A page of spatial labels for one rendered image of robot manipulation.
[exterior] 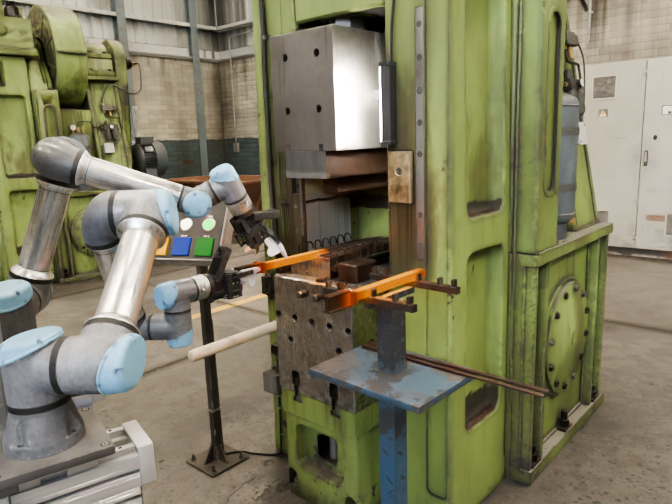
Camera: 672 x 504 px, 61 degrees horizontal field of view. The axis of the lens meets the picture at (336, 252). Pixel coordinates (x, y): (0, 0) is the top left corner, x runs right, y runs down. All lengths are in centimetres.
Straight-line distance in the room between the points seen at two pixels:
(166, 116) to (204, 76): 119
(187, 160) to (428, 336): 966
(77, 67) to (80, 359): 565
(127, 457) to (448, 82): 135
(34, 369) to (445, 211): 124
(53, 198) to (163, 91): 944
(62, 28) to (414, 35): 522
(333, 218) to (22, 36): 478
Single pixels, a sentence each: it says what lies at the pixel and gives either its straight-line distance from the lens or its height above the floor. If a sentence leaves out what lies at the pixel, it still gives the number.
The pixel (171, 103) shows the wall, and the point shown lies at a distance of 1123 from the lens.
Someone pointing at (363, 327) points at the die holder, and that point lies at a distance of 197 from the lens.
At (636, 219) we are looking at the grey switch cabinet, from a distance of 701.
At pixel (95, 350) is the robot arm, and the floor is 102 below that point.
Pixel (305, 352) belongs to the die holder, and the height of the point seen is 64.
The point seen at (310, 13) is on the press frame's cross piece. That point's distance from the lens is 222.
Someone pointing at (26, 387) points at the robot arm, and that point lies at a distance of 126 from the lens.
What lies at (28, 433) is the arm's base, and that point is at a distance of 129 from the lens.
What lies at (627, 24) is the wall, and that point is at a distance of 773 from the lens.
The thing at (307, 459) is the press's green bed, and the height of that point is 16.
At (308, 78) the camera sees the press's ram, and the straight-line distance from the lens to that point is 201.
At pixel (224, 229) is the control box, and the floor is 107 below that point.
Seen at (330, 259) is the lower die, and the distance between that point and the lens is 200.
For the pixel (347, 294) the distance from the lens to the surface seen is 147.
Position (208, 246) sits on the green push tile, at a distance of 226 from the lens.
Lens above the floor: 141
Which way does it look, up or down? 11 degrees down
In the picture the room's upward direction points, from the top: 2 degrees counter-clockwise
